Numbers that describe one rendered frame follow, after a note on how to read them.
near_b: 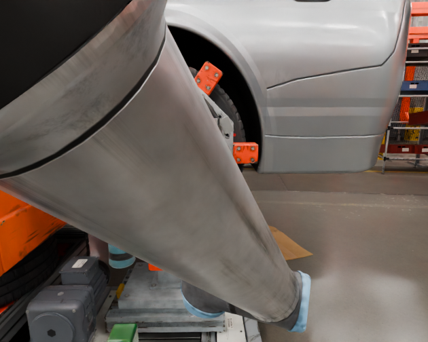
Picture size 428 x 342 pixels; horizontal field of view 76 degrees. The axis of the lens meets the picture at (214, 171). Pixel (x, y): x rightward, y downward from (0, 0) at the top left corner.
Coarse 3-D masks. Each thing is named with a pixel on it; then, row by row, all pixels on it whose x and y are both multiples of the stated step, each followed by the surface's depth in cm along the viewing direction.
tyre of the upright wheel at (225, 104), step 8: (192, 72) 100; (216, 88) 101; (216, 96) 102; (224, 96) 102; (224, 104) 102; (232, 104) 103; (224, 112) 103; (232, 112) 103; (232, 120) 104; (240, 128) 105; (240, 136) 105; (240, 168) 108
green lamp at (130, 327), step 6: (114, 324) 45; (120, 324) 45; (126, 324) 45; (132, 324) 45; (114, 330) 44; (120, 330) 44; (126, 330) 44; (132, 330) 44; (114, 336) 43; (120, 336) 43; (126, 336) 43; (132, 336) 43; (138, 336) 46
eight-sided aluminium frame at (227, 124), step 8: (208, 96) 94; (216, 104) 94; (216, 112) 95; (224, 120) 95; (224, 128) 96; (232, 128) 96; (224, 136) 97; (232, 136) 97; (232, 144) 97; (232, 152) 98
